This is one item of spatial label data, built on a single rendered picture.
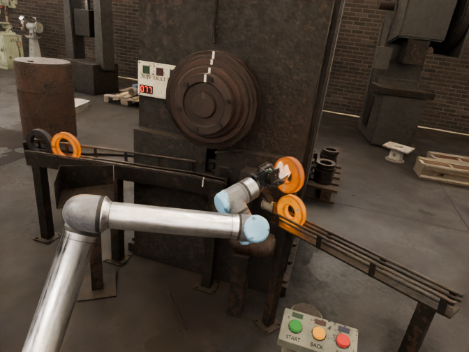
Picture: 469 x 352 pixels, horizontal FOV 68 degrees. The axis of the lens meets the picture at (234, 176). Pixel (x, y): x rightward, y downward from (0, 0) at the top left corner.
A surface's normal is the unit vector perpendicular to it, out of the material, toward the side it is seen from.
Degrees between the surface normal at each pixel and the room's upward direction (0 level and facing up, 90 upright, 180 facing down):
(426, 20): 91
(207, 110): 90
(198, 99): 90
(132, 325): 0
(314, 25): 90
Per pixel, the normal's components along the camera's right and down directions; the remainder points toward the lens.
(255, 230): 0.29, -0.10
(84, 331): 0.11, -0.91
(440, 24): -0.12, 0.40
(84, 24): -0.45, 0.31
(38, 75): 0.25, 0.41
